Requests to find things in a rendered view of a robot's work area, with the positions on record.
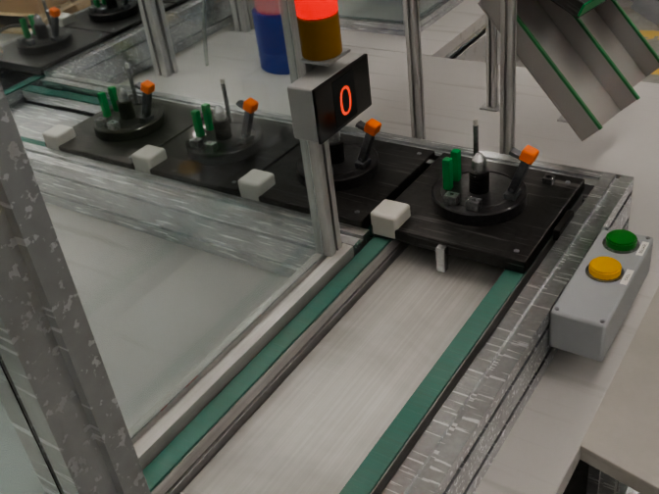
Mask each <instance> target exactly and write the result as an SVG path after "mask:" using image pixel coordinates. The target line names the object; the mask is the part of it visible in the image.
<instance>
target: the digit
mask: <svg viewBox="0 0 659 494"><path fill-rule="evenodd" d="M332 90H333V99H334V106H335V115H336V123H337V128H339V127H340V126H341V125H342V124H344V123H345V122H347V121H348V120H349V119H350V118H352V117H353V116H354V115H355V114H357V113H358V112H357V102H356V92H355V82H354V73H353V69H352V70H350V71H349V72H348V73H346V74H344V75H343V76H342V77H340V78H339V79H337V80H336V81H334V82H333V83H332Z"/></svg>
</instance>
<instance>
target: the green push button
mask: <svg viewBox="0 0 659 494"><path fill-rule="evenodd" d="M636 243H637V237H636V235H635V234H633V233H632V232H630V231H628V230H624V229H616V230H612V231H610V232H609V233H607V235H606V245H607V246H608V247H609V248H611V249H613V250H616V251H630V250H632V249H634V248H635V246H636Z"/></svg>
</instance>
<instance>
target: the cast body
mask: <svg viewBox="0 0 659 494"><path fill-rule="evenodd" d="M630 1H631V2H633V3H632V5H631V8H632V9H633V10H635V11H636V12H638V13H639V14H641V15H642V16H644V17H645V18H647V19H648V20H650V21H651V22H653V23H654V24H656V25H658V26H659V0H630Z"/></svg>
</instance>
